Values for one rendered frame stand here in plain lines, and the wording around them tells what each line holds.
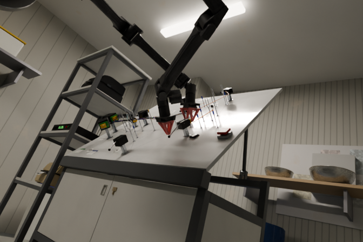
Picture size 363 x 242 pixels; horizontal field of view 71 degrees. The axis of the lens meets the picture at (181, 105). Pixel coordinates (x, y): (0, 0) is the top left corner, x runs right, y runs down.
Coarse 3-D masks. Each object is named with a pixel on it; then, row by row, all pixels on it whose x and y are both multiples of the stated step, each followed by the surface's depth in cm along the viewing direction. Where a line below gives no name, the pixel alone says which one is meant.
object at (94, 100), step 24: (72, 72) 246; (96, 72) 264; (120, 72) 250; (144, 72) 241; (72, 96) 233; (96, 96) 217; (48, 120) 224; (72, 144) 224; (24, 168) 207; (48, 192) 168; (0, 240) 176; (24, 240) 198
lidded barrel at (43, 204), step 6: (36, 192) 299; (48, 198) 293; (30, 204) 295; (42, 204) 291; (42, 210) 288; (24, 216) 292; (36, 216) 286; (36, 222) 284; (18, 228) 287; (30, 228) 281; (30, 234) 279
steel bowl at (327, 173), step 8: (312, 168) 271; (320, 168) 262; (328, 168) 256; (336, 168) 253; (344, 168) 252; (312, 176) 273; (320, 176) 261; (328, 176) 256; (336, 176) 252; (344, 176) 251; (352, 176) 253
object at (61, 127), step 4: (60, 124) 206; (64, 124) 201; (68, 124) 197; (52, 128) 212; (56, 128) 207; (60, 128) 202; (64, 128) 198; (68, 128) 194; (80, 128) 195; (76, 132) 192; (80, 132) 194; (84, 132) 197; (88, 132) 199; (84, 136) 197; (88, 136) 199; (92, 136) 202; (96, 136) 204
